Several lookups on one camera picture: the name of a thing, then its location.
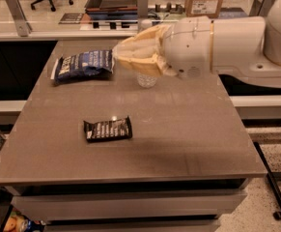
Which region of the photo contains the metal glass bracket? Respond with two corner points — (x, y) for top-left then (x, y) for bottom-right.
(249, 0), (280, 17)
(137, 0), (148, 19)
(5, 0), (32, 37)

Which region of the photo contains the middle metal glass bracket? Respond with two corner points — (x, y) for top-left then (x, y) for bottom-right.
(137, 0), (148, 19)

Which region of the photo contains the colourful snack bin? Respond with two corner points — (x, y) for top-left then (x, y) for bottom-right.
(0, 206), (44, 232)

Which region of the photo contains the brown cardboard box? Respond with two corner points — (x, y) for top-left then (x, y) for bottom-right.
(184, 0), (229, 19)

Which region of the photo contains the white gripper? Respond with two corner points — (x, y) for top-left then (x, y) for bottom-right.
(112, 16), (211, 79)

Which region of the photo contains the blue chip bag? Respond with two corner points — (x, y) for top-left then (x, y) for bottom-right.
(51, 50), (114, 84)

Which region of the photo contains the grey drawer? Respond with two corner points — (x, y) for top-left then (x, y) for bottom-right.
(43, 220), (220, 232)
(12, 189), (247, 221)

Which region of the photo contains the lower grey drawer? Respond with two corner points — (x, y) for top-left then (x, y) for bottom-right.
(43, 220), (220, 232)

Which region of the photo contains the black rxbar chocolate bar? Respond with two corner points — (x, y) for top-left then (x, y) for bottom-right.
(83, 117), (132, 142)

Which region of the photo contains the right metal glass bracket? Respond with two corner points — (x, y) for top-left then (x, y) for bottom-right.
(249, 0), (280, 17)

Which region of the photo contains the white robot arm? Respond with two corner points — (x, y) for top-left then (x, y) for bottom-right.
(113, 0), (281, 88)

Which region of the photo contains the upper grey drawer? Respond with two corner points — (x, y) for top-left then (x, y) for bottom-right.
(12, 189), (247, 221)

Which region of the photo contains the left metal glass bracket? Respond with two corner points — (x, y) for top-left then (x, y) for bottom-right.
(5, 0), (32, 37)

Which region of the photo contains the black metal floor leg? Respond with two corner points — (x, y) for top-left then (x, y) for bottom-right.
(254, 142), (281, 220)

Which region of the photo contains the clear plastic water bottle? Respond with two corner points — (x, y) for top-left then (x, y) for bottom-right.
(137, 19), (157, 88)

